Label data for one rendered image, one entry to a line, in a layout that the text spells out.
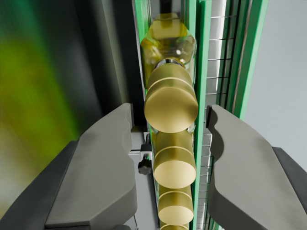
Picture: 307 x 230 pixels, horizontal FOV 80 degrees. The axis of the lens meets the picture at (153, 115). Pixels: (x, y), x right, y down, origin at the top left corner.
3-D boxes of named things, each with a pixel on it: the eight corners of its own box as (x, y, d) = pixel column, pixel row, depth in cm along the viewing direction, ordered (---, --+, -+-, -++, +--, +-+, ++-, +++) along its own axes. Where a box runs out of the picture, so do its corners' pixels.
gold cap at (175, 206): (157, 167, 20) (155, 205, 17) (190, 167, 20) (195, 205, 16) (159, 188, 22) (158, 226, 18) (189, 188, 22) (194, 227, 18)
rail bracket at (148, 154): (127, 125, 47) (115, 164, 36) (154, 124, 47) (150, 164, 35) (129, 137, 49) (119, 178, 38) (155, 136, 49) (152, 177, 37)
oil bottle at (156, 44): (151, 20, 34) (134, 44, 16) (182, 18, 34) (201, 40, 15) (153, 52, 37) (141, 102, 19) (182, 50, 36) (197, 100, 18)
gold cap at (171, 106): (147, 62, 14) (140, 85, 11) (193, 63, 14) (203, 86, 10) (148, 103, 16) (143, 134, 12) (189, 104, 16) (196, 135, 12)
